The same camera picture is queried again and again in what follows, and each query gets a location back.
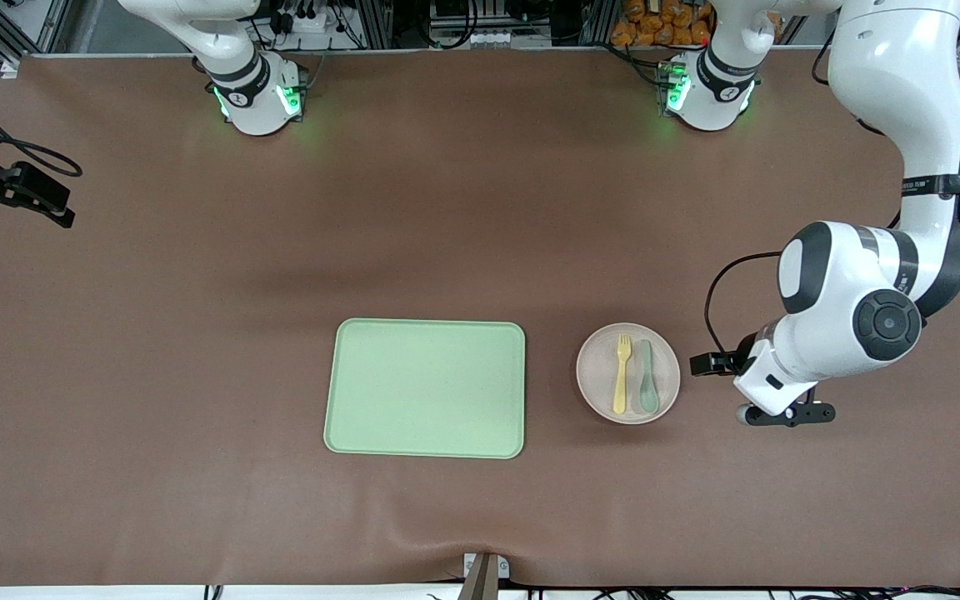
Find green plastic spoon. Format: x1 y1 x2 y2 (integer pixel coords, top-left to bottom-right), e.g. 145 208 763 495
639 338 660 415

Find yellow plastic fork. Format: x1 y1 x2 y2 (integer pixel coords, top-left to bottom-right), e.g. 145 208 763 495
612 334 633 416

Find round beige plate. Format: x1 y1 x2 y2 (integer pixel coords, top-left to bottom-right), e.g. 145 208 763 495
576 322 682 426

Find light green rectangular tray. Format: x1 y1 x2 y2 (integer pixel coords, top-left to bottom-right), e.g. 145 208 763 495
323 317 527 460

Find white power strip with plugs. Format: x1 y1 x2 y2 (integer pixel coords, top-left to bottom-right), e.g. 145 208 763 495
276 0 339 34

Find orange objects bin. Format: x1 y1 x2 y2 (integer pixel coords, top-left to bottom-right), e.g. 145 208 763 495
611 0 783 48

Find white terminal strip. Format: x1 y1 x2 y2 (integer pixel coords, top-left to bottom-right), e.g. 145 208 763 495
432 29 531 49

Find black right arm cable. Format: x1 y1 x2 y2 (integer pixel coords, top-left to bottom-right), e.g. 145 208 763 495
0 73 83 178

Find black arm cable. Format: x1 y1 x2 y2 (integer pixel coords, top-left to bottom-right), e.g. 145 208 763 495
0 73 83 178
703 142 960 361

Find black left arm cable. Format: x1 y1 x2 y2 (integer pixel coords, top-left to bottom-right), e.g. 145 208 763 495
703 142 960 361

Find metal table edge bracket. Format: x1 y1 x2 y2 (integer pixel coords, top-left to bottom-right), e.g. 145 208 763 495
462 552 512 600

